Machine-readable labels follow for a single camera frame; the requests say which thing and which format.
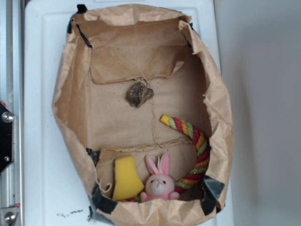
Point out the brown grey rock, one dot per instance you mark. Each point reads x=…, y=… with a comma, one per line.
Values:
x=138, y=94

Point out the pink plush bunny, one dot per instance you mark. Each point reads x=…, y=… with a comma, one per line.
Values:
x=159, y=184

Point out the yellow sponge piece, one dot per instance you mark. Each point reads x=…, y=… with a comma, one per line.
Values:
x=127, y=181

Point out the brown paper bag tray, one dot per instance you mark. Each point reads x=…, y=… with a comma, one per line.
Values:
x=107, y=51

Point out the multicolour twisted rope toy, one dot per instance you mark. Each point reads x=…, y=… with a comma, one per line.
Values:
x=203, y=152

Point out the black metal bracket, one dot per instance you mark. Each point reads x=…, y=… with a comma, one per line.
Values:
x=6, y=137

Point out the aluminium frame rail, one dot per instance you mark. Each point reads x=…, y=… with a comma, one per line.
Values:
x=11, y=93

